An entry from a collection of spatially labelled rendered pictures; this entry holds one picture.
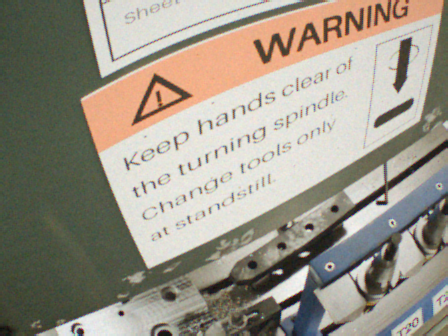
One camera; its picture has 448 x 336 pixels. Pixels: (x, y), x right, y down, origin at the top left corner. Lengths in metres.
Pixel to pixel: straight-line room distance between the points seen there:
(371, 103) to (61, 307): 0.16
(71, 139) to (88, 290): 0.09
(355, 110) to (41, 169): 0.13
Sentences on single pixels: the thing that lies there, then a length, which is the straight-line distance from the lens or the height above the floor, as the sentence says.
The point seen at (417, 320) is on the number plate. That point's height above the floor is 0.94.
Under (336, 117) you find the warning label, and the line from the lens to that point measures 0.22.
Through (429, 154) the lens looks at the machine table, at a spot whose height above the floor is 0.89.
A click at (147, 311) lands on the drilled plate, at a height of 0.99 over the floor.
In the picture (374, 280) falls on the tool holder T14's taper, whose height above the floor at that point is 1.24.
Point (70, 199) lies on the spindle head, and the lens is 0.18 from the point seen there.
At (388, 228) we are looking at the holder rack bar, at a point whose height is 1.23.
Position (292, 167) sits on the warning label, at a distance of 0.23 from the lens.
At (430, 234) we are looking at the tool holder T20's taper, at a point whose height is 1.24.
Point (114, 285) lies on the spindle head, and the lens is 0.24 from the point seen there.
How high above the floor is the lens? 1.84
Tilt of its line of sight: 55 degrees down
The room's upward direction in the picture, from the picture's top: 7 degrees counter-clockwise
